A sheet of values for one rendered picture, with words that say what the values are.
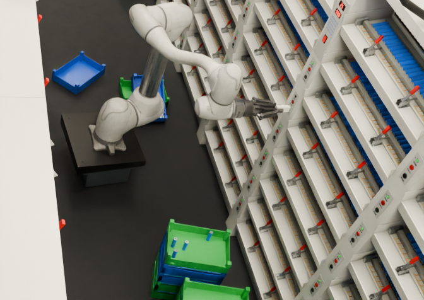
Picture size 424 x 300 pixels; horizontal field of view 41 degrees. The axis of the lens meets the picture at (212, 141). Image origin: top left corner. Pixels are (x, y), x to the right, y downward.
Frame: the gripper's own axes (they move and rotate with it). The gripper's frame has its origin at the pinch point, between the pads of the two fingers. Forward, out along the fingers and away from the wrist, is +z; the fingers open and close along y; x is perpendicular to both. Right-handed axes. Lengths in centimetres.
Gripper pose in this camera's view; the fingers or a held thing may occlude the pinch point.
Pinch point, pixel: (282, 108)
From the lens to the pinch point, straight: 255.3
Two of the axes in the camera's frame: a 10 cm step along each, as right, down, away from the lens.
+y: 2.6, 7.4, -6.2
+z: 9.3, -0.1, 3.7
